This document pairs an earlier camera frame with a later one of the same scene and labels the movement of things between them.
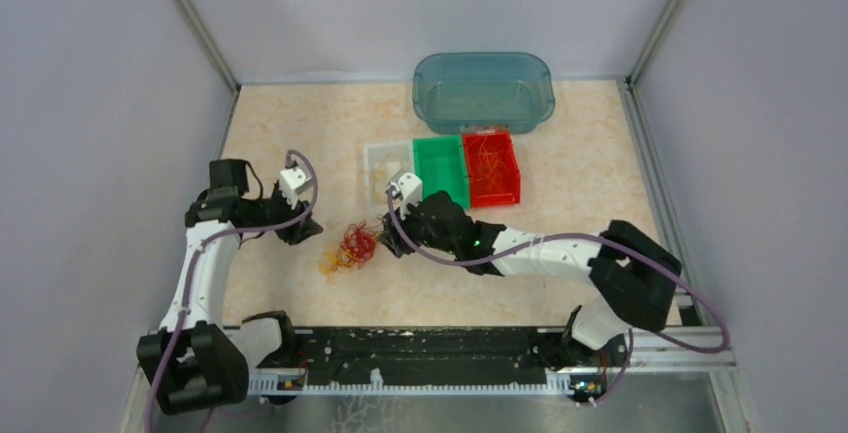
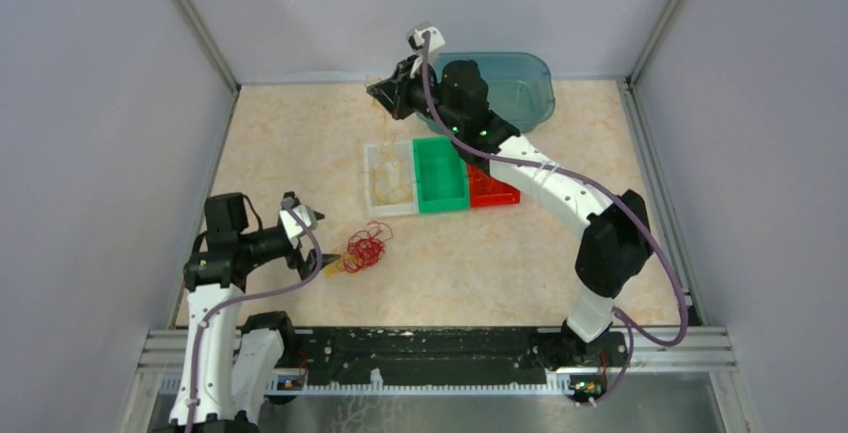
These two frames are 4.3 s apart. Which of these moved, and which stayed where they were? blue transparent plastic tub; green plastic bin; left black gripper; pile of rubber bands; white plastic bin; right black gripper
Moved: left black gripper; pile of rubber bands; right black gripper
Stayed: green plastic bin; white plastic bin; blue transparent plastic tub
